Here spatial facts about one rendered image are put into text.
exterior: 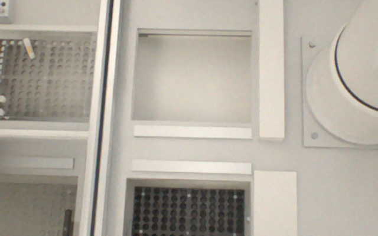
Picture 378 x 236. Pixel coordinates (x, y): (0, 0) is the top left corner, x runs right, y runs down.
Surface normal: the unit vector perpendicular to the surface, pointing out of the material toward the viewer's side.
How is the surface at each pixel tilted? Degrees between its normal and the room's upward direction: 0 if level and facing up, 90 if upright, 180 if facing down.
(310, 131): 0
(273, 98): 0
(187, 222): 0
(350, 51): 83
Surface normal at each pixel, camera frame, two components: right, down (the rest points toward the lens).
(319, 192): -0.04, -0.25
